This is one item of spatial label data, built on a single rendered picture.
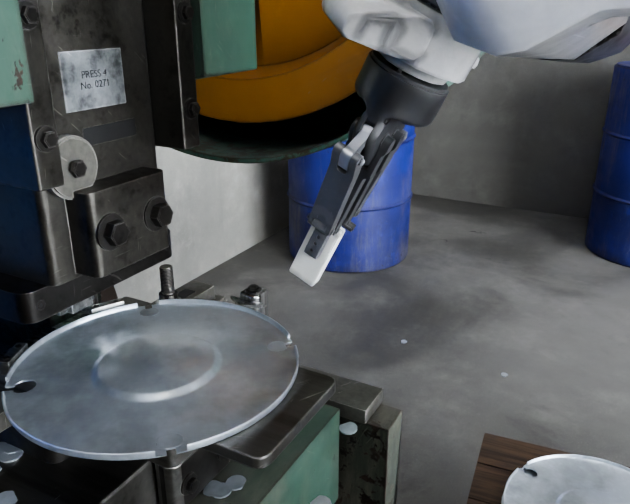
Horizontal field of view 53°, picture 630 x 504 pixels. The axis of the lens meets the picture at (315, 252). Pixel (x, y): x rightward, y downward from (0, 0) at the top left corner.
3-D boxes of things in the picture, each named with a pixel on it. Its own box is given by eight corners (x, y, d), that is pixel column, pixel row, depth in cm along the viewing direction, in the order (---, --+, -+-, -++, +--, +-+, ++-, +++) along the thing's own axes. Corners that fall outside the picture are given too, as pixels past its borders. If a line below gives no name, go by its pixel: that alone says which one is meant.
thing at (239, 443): (338, 481, 67) (339, 373, 62) (267, 579, 56) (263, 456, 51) (159, 414, 78) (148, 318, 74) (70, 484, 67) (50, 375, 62)
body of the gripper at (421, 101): (436, 94, 48) (382, 192, 53) (463, 82, 55) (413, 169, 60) (356, 46, 50) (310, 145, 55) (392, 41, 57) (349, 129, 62)
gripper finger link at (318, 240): (341, 216, 60) (328, 225, 57) (320, 256, 62) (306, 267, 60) (328, 207, 60) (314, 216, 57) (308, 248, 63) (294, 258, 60)
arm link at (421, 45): (503, 28, 53) (469, 87, 55) (380, -41, 55) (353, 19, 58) (468, 35, 42) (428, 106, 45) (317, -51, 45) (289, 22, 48)
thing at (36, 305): (179, 274, 73) (175, 229, 71) (34, 351, 57) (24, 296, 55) (80, 250, 80) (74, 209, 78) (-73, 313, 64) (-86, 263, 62)
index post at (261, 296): (271, 350, 82) (269, 283, 79) (258, 360, 80) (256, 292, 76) (253, 345, 84) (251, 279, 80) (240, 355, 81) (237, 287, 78)
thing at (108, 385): (337, 423, 56) (337, 415, 56) (-22, 494, 48) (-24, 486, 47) (262, 291, 81) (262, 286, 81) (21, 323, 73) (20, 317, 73)
